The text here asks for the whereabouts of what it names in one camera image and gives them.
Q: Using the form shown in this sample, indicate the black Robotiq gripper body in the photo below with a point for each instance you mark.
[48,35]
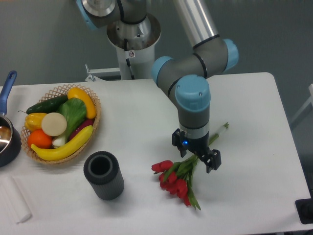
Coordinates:
[197,146]

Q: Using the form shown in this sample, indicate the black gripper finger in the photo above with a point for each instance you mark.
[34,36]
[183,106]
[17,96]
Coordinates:
[178,137]
[212,159]

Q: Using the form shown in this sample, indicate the red tulip bouquet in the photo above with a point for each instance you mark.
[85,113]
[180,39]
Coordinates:
[177,178]

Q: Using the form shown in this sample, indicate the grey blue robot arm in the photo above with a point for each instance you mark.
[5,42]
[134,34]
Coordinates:
[184,81]

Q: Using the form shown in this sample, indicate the dark grey ribbed vase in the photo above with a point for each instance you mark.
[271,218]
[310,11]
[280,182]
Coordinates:
[102,171]

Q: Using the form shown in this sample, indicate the purple eggplant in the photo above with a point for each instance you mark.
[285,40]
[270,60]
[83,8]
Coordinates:
[84,124]

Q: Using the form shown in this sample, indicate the black device at edge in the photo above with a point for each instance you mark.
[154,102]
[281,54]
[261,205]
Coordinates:
[305,210]

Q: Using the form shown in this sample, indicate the green bok choy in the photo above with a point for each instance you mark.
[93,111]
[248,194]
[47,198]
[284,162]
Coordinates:
[74,111]

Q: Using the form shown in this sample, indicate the yellow squash at top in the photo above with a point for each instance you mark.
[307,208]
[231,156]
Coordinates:
[83,96]

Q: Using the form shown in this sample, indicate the woven wicker basket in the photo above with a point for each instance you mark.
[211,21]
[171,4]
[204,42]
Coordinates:
[59,91]

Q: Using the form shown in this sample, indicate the beige round disc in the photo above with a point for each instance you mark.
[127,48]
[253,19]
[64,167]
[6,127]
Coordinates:
[54,124]

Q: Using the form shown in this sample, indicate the green cucumber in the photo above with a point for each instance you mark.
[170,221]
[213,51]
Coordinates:
[47,106]

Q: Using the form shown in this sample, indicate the orange fruit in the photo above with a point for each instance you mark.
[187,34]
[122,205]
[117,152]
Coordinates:
[40,139]

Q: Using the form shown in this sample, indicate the yellow bell pepper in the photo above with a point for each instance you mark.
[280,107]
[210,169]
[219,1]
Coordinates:
[33,121]

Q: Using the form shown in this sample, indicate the white foam roll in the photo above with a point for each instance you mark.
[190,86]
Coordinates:
[16,201]

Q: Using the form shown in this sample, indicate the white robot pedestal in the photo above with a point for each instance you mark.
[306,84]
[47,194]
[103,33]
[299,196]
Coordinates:
[135,49]

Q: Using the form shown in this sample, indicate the white frame at right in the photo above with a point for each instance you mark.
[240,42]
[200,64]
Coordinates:
[303,111]

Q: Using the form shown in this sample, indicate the blue handled saucepan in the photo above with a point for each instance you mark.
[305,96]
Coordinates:
[10,141]

